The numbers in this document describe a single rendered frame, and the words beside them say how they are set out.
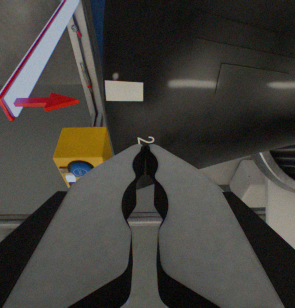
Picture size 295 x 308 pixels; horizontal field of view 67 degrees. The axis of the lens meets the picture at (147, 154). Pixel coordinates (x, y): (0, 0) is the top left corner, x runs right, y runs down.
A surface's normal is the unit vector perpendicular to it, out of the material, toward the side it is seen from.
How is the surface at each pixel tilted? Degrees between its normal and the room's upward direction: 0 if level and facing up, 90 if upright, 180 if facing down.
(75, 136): 90
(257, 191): 0
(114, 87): 20
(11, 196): 90
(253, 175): 90
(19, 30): 0
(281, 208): 50
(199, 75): 15
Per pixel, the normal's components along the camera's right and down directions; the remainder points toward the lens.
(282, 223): 0.00, 0.00
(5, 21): 0.02, 0.77
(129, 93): 0.00, 0.54
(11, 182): 0.00, -0.64
